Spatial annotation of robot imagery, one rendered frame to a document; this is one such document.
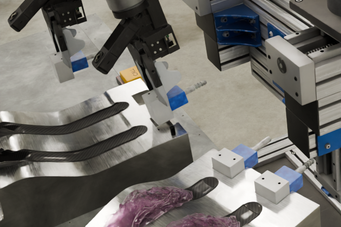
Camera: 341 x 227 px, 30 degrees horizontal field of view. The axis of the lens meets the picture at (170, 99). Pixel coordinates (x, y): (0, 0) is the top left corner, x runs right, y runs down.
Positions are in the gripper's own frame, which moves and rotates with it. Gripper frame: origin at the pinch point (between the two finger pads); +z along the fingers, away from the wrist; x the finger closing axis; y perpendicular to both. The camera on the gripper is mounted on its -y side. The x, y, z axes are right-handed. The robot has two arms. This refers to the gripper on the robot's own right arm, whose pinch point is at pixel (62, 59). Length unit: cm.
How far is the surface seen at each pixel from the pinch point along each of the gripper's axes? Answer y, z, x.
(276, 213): 18, 9, -62
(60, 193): -12.8, 8.0, -36.1
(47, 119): -8.8, 5.6, -13.4
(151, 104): 9.7, 0.0, -31.2
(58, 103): -3.2, 15.0, 7.2
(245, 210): 15, 10, -58
